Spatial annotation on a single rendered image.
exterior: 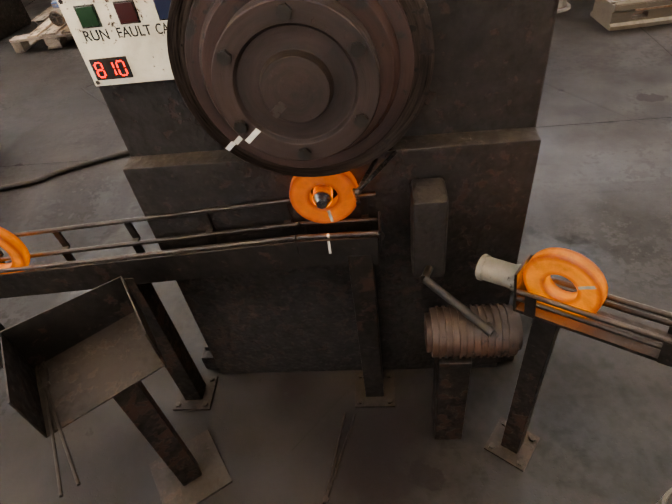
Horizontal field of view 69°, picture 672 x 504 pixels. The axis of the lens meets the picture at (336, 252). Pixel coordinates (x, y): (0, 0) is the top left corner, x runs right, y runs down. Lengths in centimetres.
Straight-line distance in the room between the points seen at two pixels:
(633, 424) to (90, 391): 149
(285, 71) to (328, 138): 14
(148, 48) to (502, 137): 77
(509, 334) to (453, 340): 13
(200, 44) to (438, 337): 79
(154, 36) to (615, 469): 160
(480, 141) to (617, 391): 100
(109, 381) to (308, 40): 81
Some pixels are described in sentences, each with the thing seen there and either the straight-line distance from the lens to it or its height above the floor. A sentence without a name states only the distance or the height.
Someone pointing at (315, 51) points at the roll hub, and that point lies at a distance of 84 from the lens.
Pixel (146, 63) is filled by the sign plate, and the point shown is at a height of 110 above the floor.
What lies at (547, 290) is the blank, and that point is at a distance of 109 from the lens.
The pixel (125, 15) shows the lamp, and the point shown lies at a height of 120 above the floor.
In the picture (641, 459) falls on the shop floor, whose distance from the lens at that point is 174.
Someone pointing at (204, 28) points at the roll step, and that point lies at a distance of 91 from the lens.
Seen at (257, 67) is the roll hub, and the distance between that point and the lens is 87.
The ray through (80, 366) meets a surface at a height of 60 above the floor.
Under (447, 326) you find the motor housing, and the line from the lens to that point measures 119.
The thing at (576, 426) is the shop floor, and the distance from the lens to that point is 173.
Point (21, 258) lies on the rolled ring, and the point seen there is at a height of 67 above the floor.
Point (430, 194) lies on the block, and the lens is 111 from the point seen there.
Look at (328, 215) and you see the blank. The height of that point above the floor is 76.
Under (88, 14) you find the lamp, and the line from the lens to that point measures 116.
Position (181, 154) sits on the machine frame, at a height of 87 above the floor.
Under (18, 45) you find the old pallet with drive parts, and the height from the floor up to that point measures 7.
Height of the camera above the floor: 147
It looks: 43 degrees down
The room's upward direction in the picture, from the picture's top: 9 degrees counter-clockwise
